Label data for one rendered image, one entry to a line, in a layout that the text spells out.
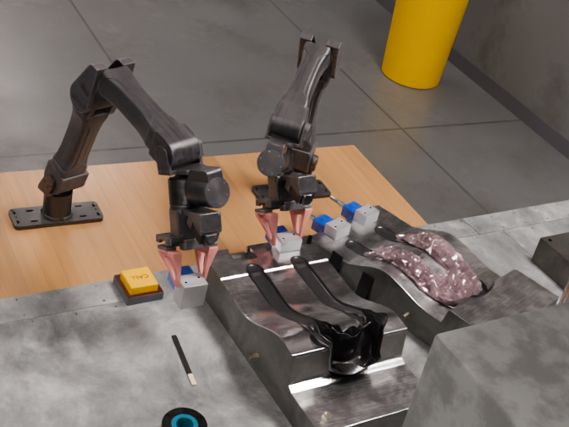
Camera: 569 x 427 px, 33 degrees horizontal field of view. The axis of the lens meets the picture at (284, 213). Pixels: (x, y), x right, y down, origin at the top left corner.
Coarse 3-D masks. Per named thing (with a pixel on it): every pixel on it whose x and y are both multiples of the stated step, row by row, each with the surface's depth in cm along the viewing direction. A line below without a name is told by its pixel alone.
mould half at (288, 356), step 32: (224, 256) 202; (288, 256) 206; (320, 256) 208; (224, 288) 194; (256, 288) 195; (288, 288) 198; (224, 320) 196; (256, 320) 186; (288, 320) 185; (352, 320) 185; (288, 352) 175; (320, 352) 177; (384, 352) 186; (288, 384) 177; (320, 384) 179; (352, 384) 181; (384, 384) 183; (416, 384) 185; (288, 416) 178; (320, 416) 173; (352, 416) 174; (384, 416) 176
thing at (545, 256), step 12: (540, 240) 236; (552, 240) 236; (564, 240) 237; (540, 252) 237; (552, 252) 233; (564, 252) 232; (540, 264) 237; (552, 264) 234; (564, 264) 231; (552, 276) 234; (564, 276) 231; (564, 288) 232
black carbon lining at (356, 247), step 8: (376, 232) 227; (384, 232) 228; (392, 232) 228; (392, 240) 226; (352, 248) 220; (360, 248) 221; (480, 280) 215; (472, 296) 203; (480, 296) 204; (448, 304) 207
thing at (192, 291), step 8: (168, 272) 185; (184, 272) 185; (192, 272) 186; (200, 272) 184; (168, 280) 186; (184, 280) 181; (192, 280) 182; (200, 280) 182; (176, 288) 182; (184, 288) 179; (192, 288) 180; (200, 288) 182; (176, 296) 183; (184, 296) 181; (192, 296) 182; (200, 296) 183; (184, 304) 182; (192, 304) 183; (200, 304) 184
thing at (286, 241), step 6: (282, 228) 212; (282, 234) 208; (288, 234) 208; (294, 234) 209; (276, 240) 207; (282, 240) 206; (288, 240) 206; (294, 240) 207; (300, 240) 207; (276, 246) 207; (282, 246) 206; (288, 246) 206; (294, 246) 207; (300, 246) 208; (282, 252) 207
